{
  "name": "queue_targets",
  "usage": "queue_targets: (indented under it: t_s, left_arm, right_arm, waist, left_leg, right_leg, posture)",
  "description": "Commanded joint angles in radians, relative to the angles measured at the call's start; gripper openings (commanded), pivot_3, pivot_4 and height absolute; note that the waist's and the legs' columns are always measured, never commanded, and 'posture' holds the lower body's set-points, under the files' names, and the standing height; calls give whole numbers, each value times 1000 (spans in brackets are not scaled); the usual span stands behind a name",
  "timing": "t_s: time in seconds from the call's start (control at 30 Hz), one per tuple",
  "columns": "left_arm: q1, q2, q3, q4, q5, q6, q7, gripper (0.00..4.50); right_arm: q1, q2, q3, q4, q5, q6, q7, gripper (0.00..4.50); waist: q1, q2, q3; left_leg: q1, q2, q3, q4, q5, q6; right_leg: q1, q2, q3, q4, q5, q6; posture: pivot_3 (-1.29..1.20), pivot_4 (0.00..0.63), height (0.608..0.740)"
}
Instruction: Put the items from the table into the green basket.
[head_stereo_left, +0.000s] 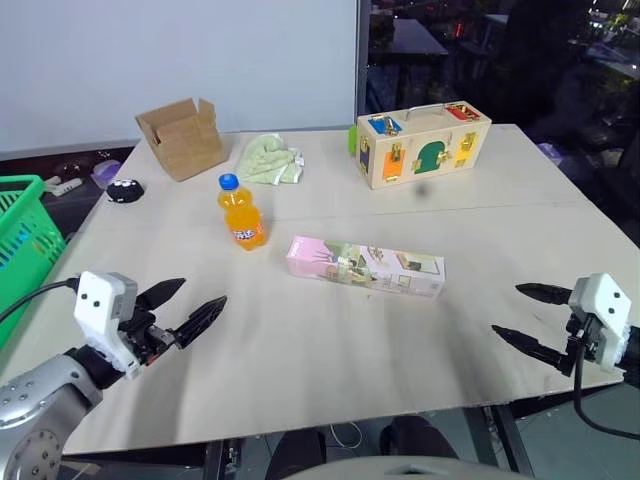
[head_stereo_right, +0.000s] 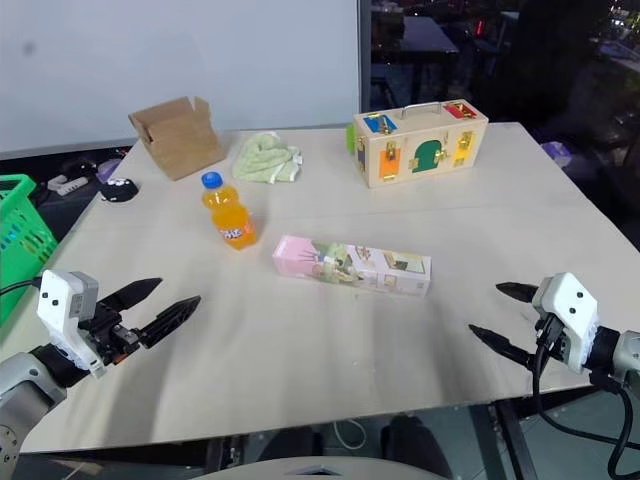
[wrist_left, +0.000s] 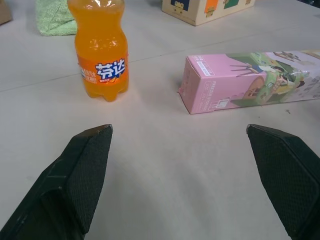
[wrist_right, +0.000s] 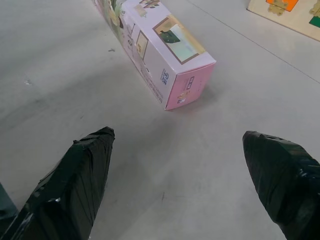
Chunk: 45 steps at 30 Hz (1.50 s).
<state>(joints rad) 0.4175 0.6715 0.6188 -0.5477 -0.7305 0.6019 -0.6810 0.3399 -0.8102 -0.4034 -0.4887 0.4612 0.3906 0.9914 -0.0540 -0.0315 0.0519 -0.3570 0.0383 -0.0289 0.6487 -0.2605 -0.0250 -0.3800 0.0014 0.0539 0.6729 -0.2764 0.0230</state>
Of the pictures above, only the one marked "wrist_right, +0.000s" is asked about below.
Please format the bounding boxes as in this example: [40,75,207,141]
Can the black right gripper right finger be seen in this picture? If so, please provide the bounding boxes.
[242,130,320,240]

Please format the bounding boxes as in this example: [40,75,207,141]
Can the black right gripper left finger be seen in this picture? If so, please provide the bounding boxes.
[0,126,116,240]

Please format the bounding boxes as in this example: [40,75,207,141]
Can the dark green object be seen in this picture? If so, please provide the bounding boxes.
[0,181,19,230]

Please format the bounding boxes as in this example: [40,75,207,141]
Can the wooden latch board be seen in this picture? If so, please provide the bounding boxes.
[246,0,320,43]

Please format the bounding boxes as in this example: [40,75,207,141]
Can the pink printed cardboard box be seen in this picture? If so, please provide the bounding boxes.
[90,0,217,111]

